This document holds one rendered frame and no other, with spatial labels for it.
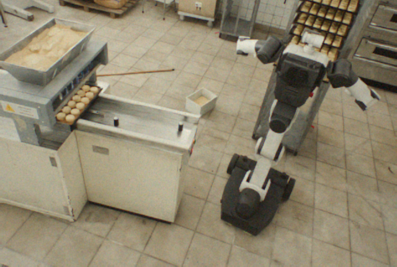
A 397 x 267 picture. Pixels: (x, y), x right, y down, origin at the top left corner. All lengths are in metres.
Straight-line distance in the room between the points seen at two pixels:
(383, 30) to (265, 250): 3.09
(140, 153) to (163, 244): 0.81
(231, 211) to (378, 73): 3.16
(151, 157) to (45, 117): 0.64
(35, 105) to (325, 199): 2.45
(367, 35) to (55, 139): 3.88
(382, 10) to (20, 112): 3.99
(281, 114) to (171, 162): 0.76
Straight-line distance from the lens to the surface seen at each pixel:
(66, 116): 2.06
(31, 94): 1.84
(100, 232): 2.59
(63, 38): 2.07
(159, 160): 1.98
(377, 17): 4.56
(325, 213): 3.03
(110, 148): 2.06
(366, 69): 4.88
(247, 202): 2.37
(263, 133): 3.24
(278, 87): 1.94
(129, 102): 2.16
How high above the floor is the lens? 2.24
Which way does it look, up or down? 40 degrees down
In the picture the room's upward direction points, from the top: 9 degrees clockwise
